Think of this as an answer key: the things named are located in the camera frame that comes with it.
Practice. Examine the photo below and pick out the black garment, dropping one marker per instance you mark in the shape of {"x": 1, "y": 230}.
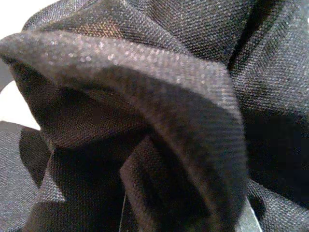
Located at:
{"x": 169, "y": 145}

